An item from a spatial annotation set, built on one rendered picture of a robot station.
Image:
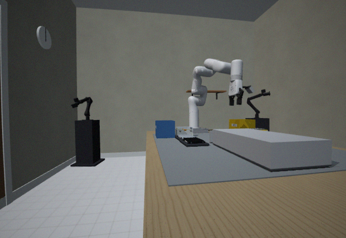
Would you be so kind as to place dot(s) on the yellow translucent bin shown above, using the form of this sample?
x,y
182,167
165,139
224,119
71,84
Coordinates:
x,y
241,123

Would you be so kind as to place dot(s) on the blue bin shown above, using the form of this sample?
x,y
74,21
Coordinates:
x,y
165,129

